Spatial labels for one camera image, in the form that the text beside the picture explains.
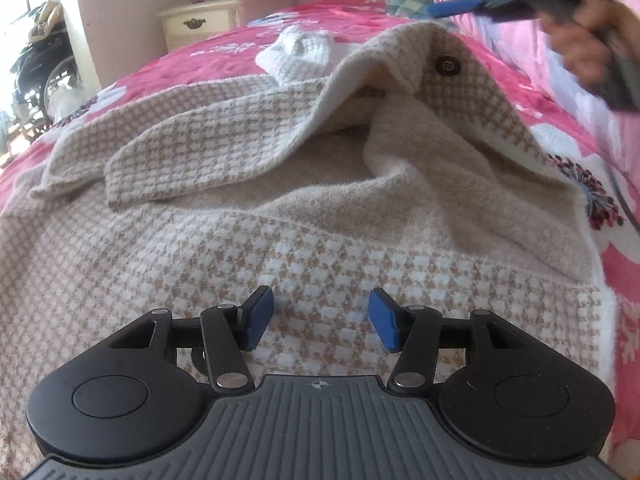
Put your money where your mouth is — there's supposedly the plaid cloth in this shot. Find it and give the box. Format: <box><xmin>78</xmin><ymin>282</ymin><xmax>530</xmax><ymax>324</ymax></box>
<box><xmin>387</xmin><ymin>0</ymin><xmax>442</xmax><ymax>22</ymax></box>

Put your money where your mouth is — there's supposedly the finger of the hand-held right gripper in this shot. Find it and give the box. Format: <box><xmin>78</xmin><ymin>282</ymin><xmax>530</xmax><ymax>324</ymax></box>
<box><xmin>430</xmin><ymin>0</ymin><xmax>540</xmax><ymax>23</ymax></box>

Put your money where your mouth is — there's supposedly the person's right hand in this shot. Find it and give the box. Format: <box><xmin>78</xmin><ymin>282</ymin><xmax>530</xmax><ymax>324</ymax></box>
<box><xmin>542</xmin><ymin>0</ymin><xmax>640</xmax><ymax>95</ymax></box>

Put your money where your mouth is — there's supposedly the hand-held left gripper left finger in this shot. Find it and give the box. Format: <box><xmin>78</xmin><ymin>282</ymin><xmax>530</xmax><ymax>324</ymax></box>
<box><xmin>109</xmin><ymin>285</ymin><xmax>275</xmax><ymax>396</ymax></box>

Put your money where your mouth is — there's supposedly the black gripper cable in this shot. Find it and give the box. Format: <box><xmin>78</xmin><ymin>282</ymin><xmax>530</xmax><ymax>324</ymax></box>
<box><xmin>605</xmin><ymin>157</ymin><xmax>640</xmax><ymax>236</ymax></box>

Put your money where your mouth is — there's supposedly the white plastic bag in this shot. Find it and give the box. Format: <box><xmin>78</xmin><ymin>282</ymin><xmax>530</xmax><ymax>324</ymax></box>
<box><xmin>47</xmin><ymin>87</ymin><xmax>77</xmax><ymax>122</ymax></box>

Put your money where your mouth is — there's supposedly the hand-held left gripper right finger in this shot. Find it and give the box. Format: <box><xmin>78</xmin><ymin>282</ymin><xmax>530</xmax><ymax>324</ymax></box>
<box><xmin>367</xmin><ymin>287</ymin><xmax>533</xmax><ymax>396</ymax></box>

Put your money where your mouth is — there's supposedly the black wheelchair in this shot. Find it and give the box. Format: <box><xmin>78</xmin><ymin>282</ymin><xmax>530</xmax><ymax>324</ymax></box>
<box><xmin>10</xmin><ymin>0</ymin><xmax>83</xmax><ymax>133</ymax></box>

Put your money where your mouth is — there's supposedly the pink floral blanket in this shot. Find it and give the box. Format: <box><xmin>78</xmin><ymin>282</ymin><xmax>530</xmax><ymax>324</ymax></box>
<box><xmin>0</xmin><ymin>0</ymin><xmax>640</xmax><ymax>480</ymax></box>

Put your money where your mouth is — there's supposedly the beige houndstooth coat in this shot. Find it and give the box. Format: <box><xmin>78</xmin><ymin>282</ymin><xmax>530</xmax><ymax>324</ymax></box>
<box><xmin>0</xmin><ymin>22</ymin><xmax>618</xmax><ymax>480</ymax></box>

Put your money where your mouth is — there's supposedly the cream nightstand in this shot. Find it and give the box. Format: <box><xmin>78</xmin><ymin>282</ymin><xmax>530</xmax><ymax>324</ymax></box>
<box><xmin>156</xmin><ymin>0</ymin><xmax>296</xmax><ymax>53</ymax></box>

